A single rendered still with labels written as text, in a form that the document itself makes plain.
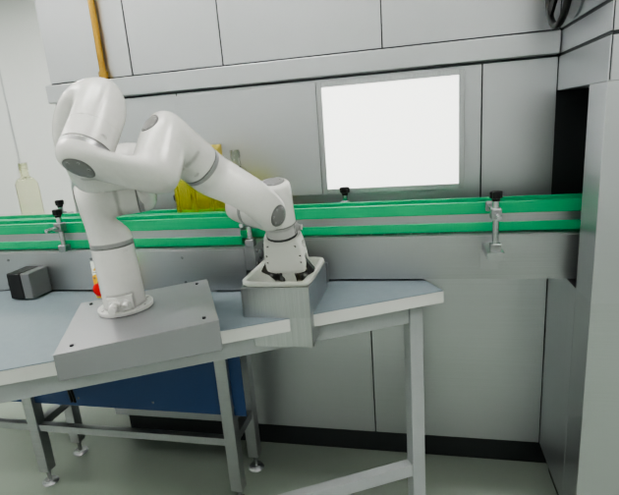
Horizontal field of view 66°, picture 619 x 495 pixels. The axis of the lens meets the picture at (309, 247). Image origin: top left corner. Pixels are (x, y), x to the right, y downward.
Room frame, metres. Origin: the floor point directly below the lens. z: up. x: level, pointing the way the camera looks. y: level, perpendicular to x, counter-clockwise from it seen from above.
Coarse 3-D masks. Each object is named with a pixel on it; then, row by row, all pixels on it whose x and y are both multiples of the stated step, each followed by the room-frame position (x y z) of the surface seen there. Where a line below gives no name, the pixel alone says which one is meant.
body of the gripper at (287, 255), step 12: (264, 240) 1.11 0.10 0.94; (288, 240) 1.08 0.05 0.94; (300, 240) 1.10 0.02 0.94; (264, 252) 1.12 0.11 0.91; (276, 252) 1.11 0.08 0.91; (288, 252) 1.10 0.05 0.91; (300, 252) 1.10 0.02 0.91; (276, 264) 1.12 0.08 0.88; (288, 264) 1.11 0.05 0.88; (300, 264) 1.11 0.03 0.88
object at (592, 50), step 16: (592, 0) 1.15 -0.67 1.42; (608, 0) 1.07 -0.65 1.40; (592, 16) 1.15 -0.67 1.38; (608, 16) 1.05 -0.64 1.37; (576, 32) 1.26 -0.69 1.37; (592, 32) 1.14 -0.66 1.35; (608, 32) 1.05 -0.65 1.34; (560, 48) 1.39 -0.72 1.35; (576, 48) 1.26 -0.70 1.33; (592, 48) 1.13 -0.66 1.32; (608, 48) 1.04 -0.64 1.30; (560, 64) 1.38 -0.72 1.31; (576, 64) 1.24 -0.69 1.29; (592, 64) 1.13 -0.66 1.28; (608, 64) 1.03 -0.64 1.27; (560, 80) 1.37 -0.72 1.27; (576, 80) 1.24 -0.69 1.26; (592, 80) 1.12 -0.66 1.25; (608, 80) 1.03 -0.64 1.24
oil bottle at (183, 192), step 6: (180, 180) 1.47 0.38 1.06; (180, 186) 1.47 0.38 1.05; (186, 186) 1.47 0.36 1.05; (180, 192) 1.48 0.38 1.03; (186, 192) 1.47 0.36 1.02; (180, 198) 1.48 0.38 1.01; (186, 198) 1.47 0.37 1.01; (192, 198) 1.47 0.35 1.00; (180, 204) 1.48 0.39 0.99; (186, 204) 1.47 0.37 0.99; (192, 204) 1.47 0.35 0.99; (180, 210) 1.48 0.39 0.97; (186, 210) 1.47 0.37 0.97; (192, 210) 1.47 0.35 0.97
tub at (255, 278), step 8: (312, 256) 1.30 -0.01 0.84; (312, 264) 1.28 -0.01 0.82; (320, 264) 1.22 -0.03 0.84; (256, 272) 1.21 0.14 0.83; (312, 272) 1.15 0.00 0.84; (248, 280) 1.14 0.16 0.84; (256, 280) 1.20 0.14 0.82; (264, 280) 1.25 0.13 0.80; (272, 280) 1.30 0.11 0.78; (288, 280) 1.30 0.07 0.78; (296, 280) 1.29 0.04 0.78; (304, 280) 1.29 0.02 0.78
